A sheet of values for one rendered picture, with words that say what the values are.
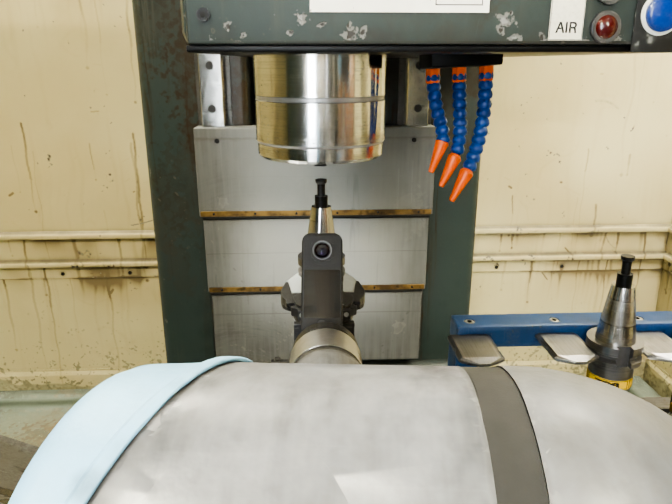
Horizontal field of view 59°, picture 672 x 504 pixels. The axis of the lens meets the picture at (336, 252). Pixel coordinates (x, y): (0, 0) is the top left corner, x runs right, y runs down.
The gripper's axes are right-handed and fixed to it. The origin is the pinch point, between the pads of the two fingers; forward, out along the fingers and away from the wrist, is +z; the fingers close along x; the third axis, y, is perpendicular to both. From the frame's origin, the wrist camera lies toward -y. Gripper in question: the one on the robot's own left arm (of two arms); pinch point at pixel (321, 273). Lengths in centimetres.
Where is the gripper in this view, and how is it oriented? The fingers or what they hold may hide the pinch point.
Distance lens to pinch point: 81.1
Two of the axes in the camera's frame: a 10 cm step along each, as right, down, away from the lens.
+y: 0.0, 9.5, 3.1
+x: 10.0, -0.1, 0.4
